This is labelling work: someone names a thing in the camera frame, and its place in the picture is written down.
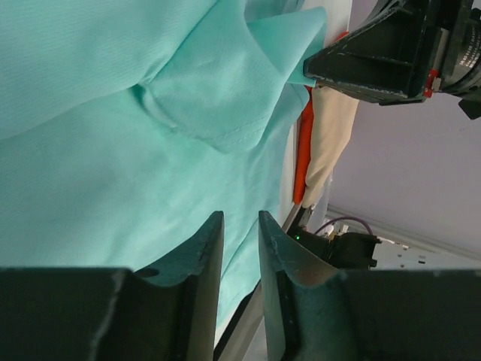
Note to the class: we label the teal green t shirt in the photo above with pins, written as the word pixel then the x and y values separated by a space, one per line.
pixel 125 124

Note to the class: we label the folded beige t shirt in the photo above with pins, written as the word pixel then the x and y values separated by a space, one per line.
pixel 333 118

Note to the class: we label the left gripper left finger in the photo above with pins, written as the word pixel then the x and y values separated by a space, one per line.
pixel 165 311

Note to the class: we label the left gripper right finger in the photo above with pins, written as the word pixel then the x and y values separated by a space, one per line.
pixel 314 311

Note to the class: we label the aluminium frame rail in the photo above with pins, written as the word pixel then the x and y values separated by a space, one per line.
pixel 402 250

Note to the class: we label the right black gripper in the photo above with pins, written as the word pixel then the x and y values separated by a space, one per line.
pixel 405 52

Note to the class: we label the folded orange t shirt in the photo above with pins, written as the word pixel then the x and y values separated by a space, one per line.
pixel 303 153

